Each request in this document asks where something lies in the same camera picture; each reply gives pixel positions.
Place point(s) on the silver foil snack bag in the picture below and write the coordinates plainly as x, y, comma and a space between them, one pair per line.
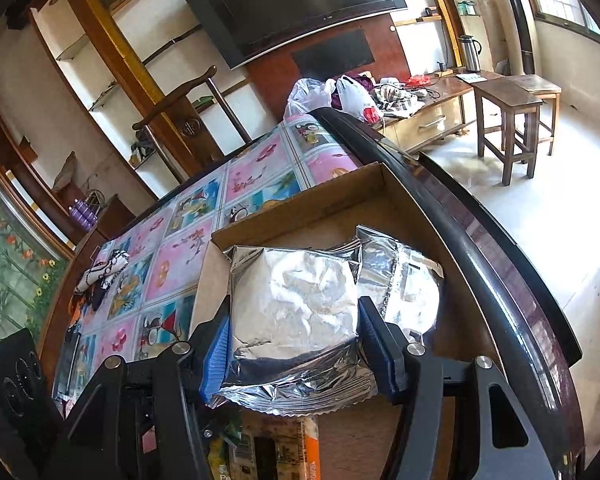
293, 346

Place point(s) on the floral picture tablecloth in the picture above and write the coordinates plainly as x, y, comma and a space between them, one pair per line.
151, 303

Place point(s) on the white plastic bag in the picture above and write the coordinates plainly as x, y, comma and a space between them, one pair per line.
345, 94

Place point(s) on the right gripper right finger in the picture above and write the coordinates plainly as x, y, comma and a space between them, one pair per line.
461, 416

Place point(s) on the wooden chair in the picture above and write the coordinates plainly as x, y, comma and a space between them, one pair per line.
193, 148

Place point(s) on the patterned cloth bundle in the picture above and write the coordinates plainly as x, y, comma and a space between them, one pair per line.
94, 283

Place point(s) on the cardboard box tray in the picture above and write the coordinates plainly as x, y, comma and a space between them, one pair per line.
355, 442

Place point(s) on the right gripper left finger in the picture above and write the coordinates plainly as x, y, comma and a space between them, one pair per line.
145, 419

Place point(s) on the orange edged cracker pack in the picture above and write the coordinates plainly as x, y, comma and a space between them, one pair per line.
276, 447

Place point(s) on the wooden stool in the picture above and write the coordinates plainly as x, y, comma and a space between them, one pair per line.
520, 124

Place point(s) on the wooden tv cabinet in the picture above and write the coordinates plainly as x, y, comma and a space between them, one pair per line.
449, 108

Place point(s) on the purple spray can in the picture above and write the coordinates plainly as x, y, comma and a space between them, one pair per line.
83, 221
86, 212

